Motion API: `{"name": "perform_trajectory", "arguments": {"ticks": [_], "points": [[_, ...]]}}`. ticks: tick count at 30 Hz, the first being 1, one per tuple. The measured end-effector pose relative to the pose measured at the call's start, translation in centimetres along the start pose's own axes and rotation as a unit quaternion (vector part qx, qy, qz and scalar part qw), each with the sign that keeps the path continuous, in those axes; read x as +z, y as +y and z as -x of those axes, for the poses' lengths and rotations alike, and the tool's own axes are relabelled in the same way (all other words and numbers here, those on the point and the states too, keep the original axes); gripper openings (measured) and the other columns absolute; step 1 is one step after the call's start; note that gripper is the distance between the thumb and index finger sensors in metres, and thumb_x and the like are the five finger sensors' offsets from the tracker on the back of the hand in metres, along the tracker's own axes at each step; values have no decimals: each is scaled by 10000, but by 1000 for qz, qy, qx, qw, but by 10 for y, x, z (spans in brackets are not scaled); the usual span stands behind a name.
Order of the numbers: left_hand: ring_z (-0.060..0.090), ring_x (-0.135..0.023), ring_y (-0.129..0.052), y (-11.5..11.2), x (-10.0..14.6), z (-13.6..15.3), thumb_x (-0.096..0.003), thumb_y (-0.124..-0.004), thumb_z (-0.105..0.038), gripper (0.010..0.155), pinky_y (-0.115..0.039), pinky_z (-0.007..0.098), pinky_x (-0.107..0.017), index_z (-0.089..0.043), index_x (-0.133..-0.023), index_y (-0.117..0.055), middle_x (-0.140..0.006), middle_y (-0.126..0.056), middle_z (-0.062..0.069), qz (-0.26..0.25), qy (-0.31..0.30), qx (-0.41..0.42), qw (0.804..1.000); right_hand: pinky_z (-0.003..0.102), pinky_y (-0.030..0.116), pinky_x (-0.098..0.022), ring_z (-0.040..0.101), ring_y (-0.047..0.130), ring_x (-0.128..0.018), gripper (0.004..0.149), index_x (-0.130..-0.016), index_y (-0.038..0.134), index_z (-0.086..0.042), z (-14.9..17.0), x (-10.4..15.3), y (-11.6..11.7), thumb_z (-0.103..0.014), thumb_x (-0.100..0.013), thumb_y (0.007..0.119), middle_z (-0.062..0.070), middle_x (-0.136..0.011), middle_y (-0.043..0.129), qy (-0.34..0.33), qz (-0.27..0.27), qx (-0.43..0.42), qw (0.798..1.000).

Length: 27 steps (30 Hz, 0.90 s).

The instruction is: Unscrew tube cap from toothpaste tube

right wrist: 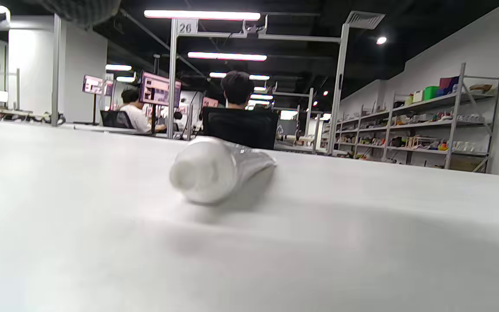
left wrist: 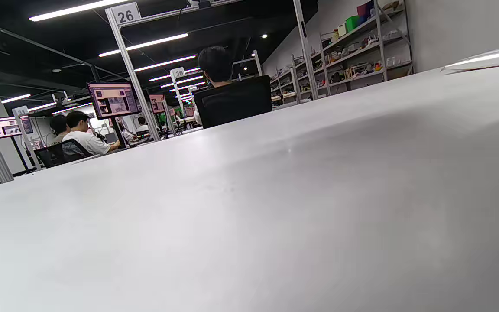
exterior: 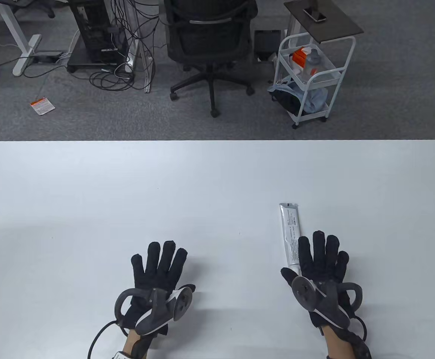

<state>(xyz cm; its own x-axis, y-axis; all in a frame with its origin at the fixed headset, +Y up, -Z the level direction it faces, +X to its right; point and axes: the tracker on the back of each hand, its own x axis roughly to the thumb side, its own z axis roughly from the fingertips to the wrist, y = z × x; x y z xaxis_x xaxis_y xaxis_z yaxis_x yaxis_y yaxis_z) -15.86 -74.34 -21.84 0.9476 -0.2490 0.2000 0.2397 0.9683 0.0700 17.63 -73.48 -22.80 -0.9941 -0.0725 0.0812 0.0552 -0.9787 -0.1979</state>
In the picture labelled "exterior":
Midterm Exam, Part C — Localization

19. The person's left hand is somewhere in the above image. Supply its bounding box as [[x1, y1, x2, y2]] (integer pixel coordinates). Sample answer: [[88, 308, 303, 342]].
[[121, 240, 196, 339]]

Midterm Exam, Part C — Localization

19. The person's right hand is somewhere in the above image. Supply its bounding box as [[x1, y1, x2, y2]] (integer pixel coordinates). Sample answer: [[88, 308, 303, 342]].
[[280, 230, 357, 329]]

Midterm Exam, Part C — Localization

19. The person's left forearm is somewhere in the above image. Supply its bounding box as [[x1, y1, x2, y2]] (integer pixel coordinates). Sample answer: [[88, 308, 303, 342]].
[[122, 329, 151, 359]]

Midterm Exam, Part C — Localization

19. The person's right forearm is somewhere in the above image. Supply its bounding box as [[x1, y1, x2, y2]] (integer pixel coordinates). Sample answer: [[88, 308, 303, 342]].
[[322, 325, 356, 359]]

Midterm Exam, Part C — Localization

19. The grey right hand controller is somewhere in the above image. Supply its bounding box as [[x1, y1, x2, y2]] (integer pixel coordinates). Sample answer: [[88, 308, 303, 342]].
[[290, 276, 364, 330]]

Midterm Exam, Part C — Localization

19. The grey hand controller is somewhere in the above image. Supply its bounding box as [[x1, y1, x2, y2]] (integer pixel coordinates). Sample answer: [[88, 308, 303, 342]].
[[290, 276, 364, 330], [114, 287, 194, 336]]

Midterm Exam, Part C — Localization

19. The grey left hand controller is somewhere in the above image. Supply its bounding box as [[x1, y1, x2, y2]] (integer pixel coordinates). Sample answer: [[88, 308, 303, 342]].
[[114, 287, 194, 336]]

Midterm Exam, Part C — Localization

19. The white rolling cart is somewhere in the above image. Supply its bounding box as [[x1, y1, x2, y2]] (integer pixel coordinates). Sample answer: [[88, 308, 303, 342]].
[[269, 33, 356, 129]]

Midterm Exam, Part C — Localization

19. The light blue cloth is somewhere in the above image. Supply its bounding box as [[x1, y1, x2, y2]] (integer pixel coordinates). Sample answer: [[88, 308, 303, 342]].
[[270, 82, 329, 114]]

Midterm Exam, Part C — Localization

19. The black bag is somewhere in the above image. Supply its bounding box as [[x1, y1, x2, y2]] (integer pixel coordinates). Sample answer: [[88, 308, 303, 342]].
[[272, 89, 308, 116]]

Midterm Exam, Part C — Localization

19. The clear plastic bottle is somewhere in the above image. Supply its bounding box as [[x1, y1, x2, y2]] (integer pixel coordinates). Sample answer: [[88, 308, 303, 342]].
[[299, 48, 325, 81]]

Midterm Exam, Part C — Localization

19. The orange and white leaflet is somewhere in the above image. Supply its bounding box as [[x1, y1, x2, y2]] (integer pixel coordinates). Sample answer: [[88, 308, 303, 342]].
[[30, 97, 56, 116]]

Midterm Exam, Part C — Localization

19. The black computer platform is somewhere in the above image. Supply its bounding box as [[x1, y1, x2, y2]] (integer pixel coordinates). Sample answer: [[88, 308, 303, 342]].
[[67, 36, 130, 73]]

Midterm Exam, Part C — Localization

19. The dark top side table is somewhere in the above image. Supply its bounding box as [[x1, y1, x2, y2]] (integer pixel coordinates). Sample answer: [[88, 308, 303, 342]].
[[283, 0, 365, 45]]

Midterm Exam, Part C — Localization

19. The black power strip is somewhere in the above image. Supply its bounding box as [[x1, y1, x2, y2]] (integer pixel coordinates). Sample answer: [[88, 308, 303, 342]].
[[31, 52, 63, 63]]

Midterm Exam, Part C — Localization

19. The black mesh office chair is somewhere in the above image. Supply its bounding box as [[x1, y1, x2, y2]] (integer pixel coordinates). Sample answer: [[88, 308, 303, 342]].
[[163, 0, 259, 119]]

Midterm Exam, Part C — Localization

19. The black smartphone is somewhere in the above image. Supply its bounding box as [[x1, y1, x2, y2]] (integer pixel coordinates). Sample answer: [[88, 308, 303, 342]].
[[302, 7, 327, 23]]

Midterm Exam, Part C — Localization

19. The black computer tower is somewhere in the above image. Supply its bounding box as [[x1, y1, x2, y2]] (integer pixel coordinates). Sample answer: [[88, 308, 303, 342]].
[[69, 0, 129, 64]]

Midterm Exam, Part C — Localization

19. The white desk leg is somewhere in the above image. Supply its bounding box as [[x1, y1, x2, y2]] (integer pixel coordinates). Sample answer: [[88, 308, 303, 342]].
[[0, 0, 43, 77]]

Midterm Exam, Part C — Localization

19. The black left glove cable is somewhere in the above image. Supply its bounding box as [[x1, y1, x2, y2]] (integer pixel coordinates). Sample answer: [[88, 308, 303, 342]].
[[88, 319, 122, 359]]

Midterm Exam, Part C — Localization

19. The black right wrist mount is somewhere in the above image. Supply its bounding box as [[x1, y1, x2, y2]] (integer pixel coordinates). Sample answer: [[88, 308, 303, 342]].
[[347, 316, 372, 359]]

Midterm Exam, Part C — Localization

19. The tangle of black cables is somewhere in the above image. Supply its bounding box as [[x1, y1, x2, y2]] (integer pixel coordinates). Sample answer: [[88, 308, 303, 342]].
[[89, 0, 165, 92]]

